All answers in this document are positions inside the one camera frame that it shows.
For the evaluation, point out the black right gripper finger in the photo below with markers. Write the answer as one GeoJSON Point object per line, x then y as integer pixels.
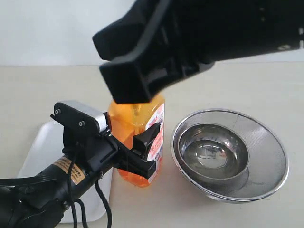
{"type": "Point", "coordinates": [140, 79]}
{"type": "Point", "coordinates": [122, 36]}

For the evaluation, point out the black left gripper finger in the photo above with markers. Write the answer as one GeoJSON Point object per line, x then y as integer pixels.
{"type": "Point", "coordinates": [129, 161]}
{"type": "Point", "coordinates": [143, 141]}

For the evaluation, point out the white rectangular plastic tray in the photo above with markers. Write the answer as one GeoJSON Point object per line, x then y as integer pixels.
{"type": "Point", "coordinates": [46, 150]}

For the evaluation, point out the stainless steel mesh colander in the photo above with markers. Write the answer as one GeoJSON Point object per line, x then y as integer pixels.
{"type": "Point", "coordinates": [268, 166]}

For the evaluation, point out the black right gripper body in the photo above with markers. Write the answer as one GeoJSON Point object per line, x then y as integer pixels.
{"type": "Point", "coordinates": [185, 37]}

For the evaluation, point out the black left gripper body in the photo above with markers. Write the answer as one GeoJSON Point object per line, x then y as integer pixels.
{"type": "Point", "coordinates": [101, 153]}

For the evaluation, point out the stainless steel bowl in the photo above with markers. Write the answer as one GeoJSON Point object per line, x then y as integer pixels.
{"type": "Point", "coordinates": [211, 154]}

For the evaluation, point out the orange dish soap pump bottle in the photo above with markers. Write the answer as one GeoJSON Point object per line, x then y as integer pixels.
{"type": "Point", "coordinates": [128, 120]}

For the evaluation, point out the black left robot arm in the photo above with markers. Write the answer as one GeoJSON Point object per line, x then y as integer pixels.
{"type": "Point", "coordinates": [40, 201]}

